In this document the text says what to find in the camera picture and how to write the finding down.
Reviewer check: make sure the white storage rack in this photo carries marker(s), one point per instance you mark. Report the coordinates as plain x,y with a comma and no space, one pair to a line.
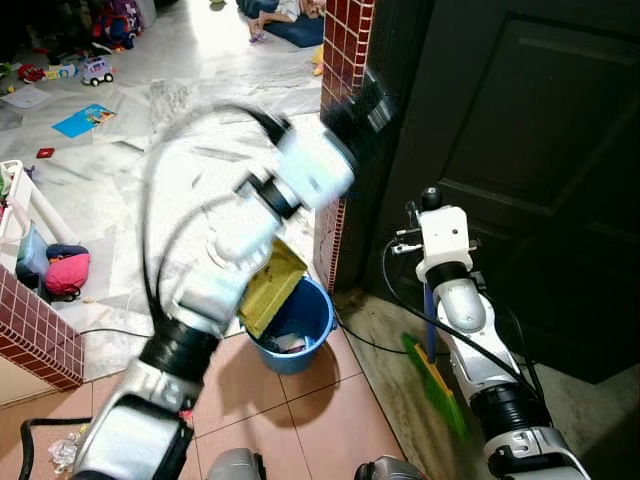
20,205

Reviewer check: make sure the grey robot leg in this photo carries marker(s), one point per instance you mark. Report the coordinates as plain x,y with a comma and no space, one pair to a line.
235,466
390,470

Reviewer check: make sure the grey left robot leg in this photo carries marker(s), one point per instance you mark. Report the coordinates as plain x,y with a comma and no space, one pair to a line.
235,466

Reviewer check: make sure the light blue bag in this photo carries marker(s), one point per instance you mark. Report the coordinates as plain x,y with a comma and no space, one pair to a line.
32,255

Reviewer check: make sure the dark blue mattress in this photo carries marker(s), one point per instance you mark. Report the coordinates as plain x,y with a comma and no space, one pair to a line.
300,35

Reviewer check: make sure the grey right robot leg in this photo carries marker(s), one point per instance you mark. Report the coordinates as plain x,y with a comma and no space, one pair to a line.
390,470

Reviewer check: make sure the small red square tile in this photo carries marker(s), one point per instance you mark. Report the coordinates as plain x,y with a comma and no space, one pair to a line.
45,152

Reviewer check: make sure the blue picture book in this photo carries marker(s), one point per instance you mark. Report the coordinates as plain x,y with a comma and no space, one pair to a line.
85,120

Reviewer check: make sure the crumpled white litter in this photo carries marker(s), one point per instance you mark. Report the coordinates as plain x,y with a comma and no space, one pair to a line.
67,453

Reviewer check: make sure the lying child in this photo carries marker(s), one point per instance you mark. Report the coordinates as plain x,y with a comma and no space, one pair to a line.
285,12

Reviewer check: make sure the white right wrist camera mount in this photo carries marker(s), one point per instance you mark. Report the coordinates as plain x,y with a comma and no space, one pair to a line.
445,240

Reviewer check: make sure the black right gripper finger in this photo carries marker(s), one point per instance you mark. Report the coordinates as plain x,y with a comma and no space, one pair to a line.
412,216
432,198

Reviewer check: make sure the yellow plush toy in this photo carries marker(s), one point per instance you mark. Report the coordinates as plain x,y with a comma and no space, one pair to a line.
318,60

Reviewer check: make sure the dark wooden door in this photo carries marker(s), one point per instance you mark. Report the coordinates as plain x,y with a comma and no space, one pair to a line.
520,170

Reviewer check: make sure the green broom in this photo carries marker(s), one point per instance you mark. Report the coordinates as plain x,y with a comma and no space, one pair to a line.
440,390

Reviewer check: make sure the blue plastic bucket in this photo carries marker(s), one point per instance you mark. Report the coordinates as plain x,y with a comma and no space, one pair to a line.
300,340

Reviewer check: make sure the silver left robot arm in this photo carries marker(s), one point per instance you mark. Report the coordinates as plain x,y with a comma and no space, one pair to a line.
130,430

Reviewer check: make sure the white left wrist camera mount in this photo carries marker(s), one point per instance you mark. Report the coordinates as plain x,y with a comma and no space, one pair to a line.
315,165

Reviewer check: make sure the dark colourful backpack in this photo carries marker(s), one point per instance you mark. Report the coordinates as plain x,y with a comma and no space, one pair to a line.
118,20

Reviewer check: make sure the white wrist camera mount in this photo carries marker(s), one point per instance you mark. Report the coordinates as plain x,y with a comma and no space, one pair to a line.
445,240
315,165

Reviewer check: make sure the purple toy car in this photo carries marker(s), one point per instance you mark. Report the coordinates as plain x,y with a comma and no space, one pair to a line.
96,71

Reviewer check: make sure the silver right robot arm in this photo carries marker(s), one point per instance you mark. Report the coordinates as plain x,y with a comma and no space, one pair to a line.
465,310

